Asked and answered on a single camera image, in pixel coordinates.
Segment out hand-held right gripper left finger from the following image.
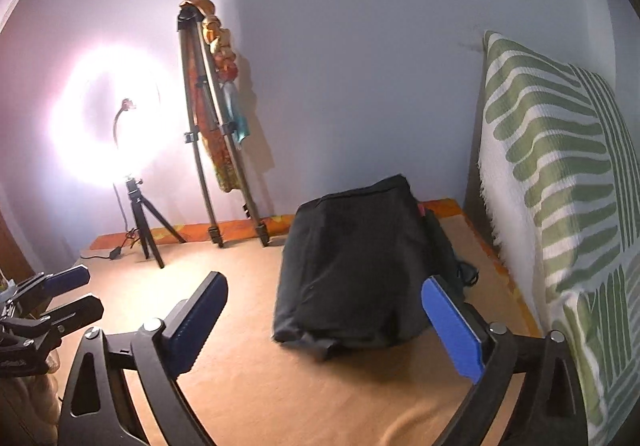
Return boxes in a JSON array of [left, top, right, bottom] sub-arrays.
[[57, 270, 230, 446]]

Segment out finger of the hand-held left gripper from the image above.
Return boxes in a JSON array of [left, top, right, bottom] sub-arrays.
[[10, 264, 91, 315], [30, 294, 105, 348]]

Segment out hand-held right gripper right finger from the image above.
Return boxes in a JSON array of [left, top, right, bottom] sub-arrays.
[[421, 275, 589, 446]]

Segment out black pants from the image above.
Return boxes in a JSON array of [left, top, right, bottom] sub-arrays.
[[271, 174, 479, 363]]

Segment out orange patterned bed sheet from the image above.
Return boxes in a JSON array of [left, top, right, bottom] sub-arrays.
[[90, 198, 546, 343]]

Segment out colourful hanging cloth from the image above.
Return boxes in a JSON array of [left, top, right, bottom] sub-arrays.
[[181, 0, 252, 195]]

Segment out gooseneck phone holder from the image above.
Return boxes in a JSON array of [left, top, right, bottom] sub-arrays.
[[112, 97, 139, 178]]

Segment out green white patterned pillow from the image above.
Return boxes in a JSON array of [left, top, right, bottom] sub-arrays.
[[477, 30, 640, 446]]

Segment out tall grey tripod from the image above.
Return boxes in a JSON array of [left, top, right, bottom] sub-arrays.
[[176, 6, 271, 250]]

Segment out black power cable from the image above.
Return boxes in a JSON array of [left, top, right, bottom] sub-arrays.
[[80, 226, 144, 261]]

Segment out ring light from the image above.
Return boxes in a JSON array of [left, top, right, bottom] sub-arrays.
[[47, 42, 167, 190]]

